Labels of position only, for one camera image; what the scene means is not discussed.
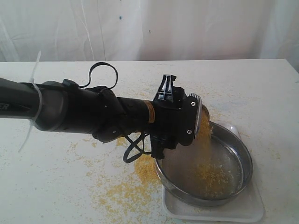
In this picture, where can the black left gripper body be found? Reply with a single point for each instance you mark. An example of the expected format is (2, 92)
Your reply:
(167, 104)

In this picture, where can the stainless steel cup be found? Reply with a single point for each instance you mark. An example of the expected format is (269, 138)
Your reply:
(205, 128)

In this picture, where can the round steel mesh sieve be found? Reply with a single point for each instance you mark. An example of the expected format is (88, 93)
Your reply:
(211, 171)

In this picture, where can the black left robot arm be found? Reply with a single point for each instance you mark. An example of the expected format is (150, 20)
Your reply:
(71, 109)

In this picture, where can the yellow millet grain pile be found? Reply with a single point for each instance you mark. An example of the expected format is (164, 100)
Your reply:
(146, 170)

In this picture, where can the white backdrop curtain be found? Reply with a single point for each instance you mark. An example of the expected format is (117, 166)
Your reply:
(115, 30)

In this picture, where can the white plastic tray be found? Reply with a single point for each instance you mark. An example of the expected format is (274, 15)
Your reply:
(246, 208)

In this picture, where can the white zip tie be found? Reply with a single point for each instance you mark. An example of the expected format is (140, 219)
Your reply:
(36, 103)

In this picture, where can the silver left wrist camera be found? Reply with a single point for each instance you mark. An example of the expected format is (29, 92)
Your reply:
(189, 119)

